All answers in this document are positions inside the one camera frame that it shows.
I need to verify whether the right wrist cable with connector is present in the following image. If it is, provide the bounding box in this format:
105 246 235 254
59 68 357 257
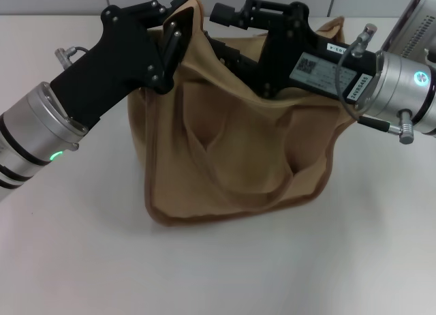
334 22 392 134

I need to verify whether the wrist cable with connector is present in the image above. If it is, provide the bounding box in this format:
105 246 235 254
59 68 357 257
54 46 91 69
334 22 392 134

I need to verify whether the left wrist cable with connector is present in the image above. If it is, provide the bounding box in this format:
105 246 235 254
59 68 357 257
54 46 91 69

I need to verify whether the khaki canvas food bag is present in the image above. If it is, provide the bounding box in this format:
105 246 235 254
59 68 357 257
127 0 357 228

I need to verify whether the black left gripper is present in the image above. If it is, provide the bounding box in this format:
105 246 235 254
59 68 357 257
50 0 196 130

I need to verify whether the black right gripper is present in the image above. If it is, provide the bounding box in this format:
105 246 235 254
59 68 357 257
206 0 379 105

